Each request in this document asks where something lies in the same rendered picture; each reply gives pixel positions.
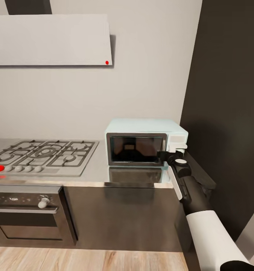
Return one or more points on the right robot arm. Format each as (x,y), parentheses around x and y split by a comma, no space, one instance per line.
(215,249)

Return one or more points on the burner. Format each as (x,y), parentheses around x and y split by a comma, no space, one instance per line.
(47,157)

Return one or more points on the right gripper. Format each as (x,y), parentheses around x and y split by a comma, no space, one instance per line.
(164,155)

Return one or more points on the fridge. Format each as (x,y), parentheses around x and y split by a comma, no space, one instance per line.
(218,114)

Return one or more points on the range hood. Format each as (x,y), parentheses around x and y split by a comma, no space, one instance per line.
(32,35)

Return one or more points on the microwave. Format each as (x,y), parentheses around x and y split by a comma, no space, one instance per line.
(134,142)

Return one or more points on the oven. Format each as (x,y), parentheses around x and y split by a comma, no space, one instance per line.
(36,215)

